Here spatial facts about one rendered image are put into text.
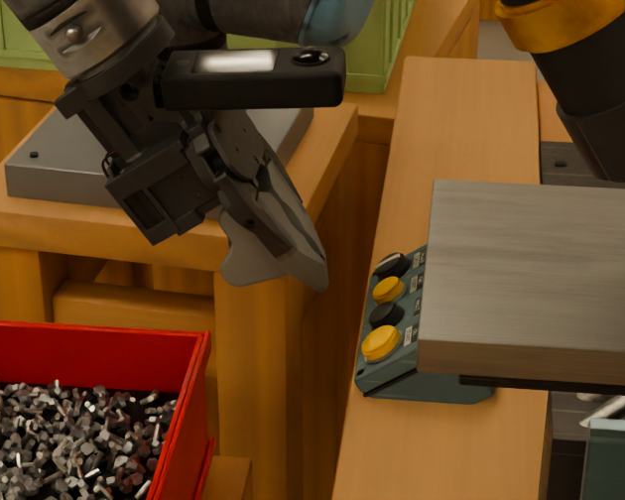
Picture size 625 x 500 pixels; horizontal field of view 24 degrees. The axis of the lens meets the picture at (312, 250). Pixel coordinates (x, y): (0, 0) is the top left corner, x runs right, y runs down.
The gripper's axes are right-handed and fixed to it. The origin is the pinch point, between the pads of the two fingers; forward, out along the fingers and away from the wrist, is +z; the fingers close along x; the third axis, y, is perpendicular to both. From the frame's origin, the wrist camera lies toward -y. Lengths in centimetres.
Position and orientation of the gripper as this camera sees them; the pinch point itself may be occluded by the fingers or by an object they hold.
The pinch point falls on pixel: (322, 269)
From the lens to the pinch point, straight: 97.6
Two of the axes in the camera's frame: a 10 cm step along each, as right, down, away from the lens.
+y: -8.2, 4.5, 3.6
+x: -1.1, 4.9, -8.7
